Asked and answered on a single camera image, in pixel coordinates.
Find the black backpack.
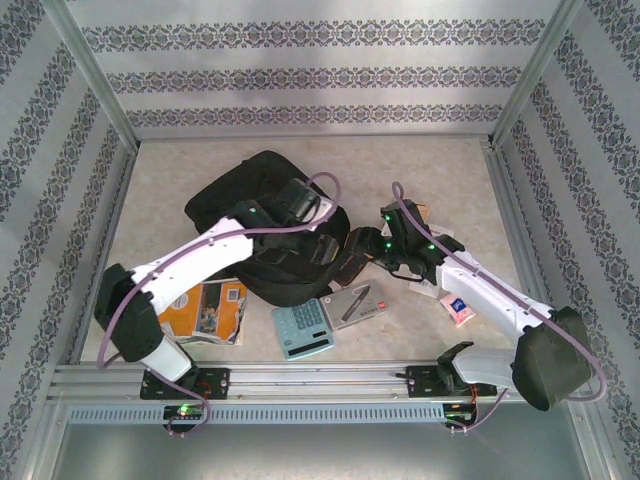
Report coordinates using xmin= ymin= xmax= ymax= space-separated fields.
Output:
xmin=183 ymin=149 xmax=374 ymax=307

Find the grey pen box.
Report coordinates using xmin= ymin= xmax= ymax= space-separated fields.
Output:
xmin=318 ymin=279 xmax=389 ymax=329

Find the pink tissue packet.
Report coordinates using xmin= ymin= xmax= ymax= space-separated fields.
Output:
xmin=439 ymin=293 xmax=475 ymax=329

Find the light blue calculator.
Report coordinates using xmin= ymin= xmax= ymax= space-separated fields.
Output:
xmin=271 ymin=298 xmax=335 ymax=361

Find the orange picture magazine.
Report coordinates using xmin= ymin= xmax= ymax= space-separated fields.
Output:
xmin=159 ymin=279 xmax=249 ymax=347

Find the right controller board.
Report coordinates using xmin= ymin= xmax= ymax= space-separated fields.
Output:
xmin=443 ymin=405 xmax=477 ymax=426

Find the left controller board green light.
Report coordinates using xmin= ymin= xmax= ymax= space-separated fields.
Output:
xmin=163 ymin=403 xmax=205 ymax=420

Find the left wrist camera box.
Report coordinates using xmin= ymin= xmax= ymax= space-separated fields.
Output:
xmin=304 ymin=197 xmax=335 ymax=226

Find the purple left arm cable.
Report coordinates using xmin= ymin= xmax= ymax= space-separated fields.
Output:
xmin=97 ymin=171 xmax=345 ymax=440

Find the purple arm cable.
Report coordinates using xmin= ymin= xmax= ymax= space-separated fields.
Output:
xmin=97 ymin=171 xmax=345 ymax=440
xmin=391 ymin=181 xmax=609 ymax=435

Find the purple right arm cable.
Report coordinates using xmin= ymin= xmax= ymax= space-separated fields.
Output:
xmin=391 ymin=181 xmax=609 ymax=435

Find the aluminium frame rear rail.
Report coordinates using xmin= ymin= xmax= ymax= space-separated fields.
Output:
xmin=133 ymin=130 xmax=496 ymax=144

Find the aluminium frame side rail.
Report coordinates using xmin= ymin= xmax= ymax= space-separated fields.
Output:
xmin=69 ymin=142 xmax=139 ymax=366
xmin=480 ymin=139 xmax=569 ymax=362

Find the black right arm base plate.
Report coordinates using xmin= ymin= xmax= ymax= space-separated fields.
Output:
xmin=405 ymin=364 xmax=500 ymax=400

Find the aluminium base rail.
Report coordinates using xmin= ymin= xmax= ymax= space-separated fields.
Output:
xmin=47 ymin=362 xmax=586 ymax=401

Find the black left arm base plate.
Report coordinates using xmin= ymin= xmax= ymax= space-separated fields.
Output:
xmin=139 ymin=367 xmax=232 ymax=401

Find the grey slotted cable duct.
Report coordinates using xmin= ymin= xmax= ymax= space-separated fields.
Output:
xmin=67 ymin=402 xmax=446 ymax=425

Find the aluminium frame post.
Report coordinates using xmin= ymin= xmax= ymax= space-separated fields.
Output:
xmin=492 ymin=0 xmax=586 ymax=147
xmin=42 ymin=0 xmax=140 ymax=147

